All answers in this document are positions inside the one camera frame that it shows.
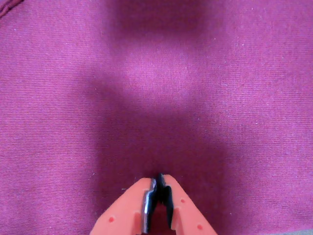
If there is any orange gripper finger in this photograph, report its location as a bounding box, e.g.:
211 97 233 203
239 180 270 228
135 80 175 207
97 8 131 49
156 173 217 235
90 173 162 235

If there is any dark red cloth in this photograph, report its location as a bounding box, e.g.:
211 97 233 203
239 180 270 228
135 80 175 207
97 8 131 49
0 0 313 235

